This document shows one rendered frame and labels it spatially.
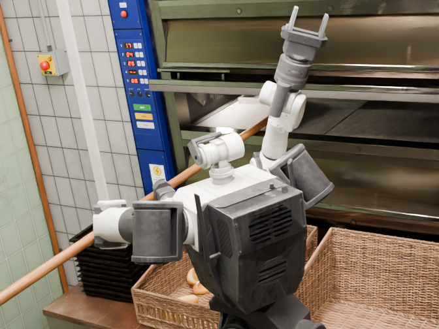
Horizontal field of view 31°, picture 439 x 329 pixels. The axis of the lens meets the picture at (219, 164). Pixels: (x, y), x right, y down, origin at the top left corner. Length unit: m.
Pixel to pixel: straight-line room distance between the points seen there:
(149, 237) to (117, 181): 1.66
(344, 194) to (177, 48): 0.84
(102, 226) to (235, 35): 1.11
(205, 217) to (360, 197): 1.06
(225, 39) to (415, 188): 0.86
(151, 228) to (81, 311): 1.41
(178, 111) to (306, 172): 1.20
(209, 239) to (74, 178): 1.86
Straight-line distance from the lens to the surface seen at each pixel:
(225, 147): 1.97
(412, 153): 2.73
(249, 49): 2.89
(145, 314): 3.03
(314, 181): 2.08
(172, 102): 3.17
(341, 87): 2.59
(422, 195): 2.78
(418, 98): 2.49
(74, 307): 3.30
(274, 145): 2.30
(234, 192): 1.93
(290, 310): 2.10
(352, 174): 2.88
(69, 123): 3.61
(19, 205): 3.83
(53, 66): 3.45
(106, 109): 3.42
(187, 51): 3.04
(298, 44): 2.14
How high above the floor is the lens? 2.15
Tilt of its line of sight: 20 degrees down
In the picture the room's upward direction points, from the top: 9 degrees counter-clockwise
